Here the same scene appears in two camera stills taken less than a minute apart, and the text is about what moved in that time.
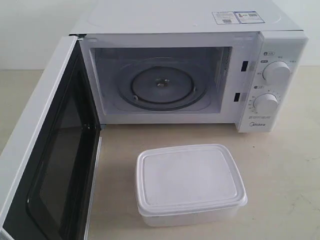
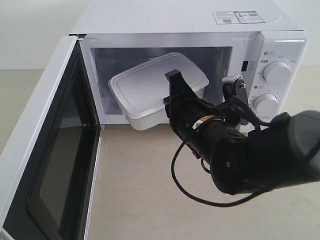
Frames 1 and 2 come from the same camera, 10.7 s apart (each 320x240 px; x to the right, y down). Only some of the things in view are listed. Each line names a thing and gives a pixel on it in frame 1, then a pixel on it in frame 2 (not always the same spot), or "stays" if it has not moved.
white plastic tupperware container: x=188 y=185 -> x=139 y=88
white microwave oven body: x=164 y=62 stays
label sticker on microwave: x=237 y=17 stays
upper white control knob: x=277 y=73 stays
